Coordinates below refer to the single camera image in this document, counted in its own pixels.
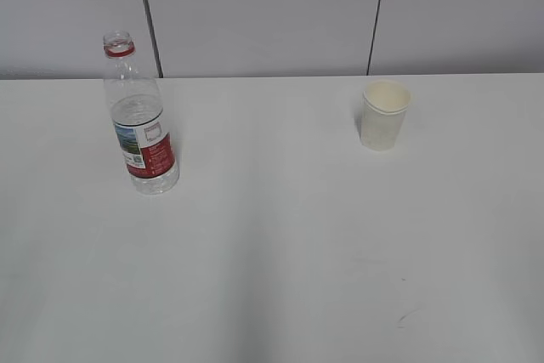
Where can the white paper cup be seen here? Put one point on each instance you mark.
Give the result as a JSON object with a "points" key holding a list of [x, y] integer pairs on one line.
{"points": [[385, 103]]}

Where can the clear water bottle red label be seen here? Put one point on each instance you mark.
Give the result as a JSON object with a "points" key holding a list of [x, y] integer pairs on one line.
{"points": [[137, 113]]}

